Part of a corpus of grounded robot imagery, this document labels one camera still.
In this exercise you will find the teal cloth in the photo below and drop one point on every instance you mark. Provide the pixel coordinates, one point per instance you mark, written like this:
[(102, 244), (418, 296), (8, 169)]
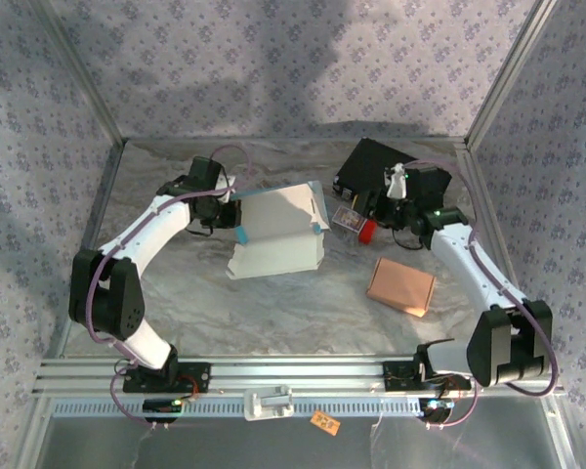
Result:
[(278, 234)]

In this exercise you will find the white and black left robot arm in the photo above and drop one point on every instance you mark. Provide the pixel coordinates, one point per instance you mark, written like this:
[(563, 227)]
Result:
[(146, 234)]

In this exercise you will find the playing card pack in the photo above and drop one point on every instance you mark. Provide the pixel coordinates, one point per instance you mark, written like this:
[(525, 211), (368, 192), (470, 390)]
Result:
[(347, 218)]

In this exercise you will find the black case with metal latches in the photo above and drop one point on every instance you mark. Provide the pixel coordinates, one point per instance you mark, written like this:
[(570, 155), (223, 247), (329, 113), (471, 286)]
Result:
[(366, 166)]

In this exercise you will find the black circuit board green light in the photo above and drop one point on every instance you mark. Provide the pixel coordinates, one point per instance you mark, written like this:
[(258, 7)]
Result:
[(434, 410), (158, 405)]

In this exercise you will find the orange tag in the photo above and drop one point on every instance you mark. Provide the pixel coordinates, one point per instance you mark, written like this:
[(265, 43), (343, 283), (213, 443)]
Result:
[(324, 422)]

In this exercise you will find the aluminium side rail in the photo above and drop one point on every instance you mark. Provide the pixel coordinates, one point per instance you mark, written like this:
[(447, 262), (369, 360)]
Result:
[(96, 215), (479, 185)]

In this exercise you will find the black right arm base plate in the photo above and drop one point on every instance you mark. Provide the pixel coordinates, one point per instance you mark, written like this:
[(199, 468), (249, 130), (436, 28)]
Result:
[(395, 376)]

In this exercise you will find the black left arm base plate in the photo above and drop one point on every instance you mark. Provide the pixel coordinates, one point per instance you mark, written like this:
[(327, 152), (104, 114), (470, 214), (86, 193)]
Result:
[(200, 378)]

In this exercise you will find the aluminium frame rail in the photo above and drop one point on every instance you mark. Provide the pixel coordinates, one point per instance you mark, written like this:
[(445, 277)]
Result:
[(298, 371)]

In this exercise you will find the aluminium frame post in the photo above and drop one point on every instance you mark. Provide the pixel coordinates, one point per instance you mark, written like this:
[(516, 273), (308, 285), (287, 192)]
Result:
[(506, 73)]

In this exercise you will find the white plastic bracket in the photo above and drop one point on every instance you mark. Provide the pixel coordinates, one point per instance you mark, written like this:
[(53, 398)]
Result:
[(268, 403)]

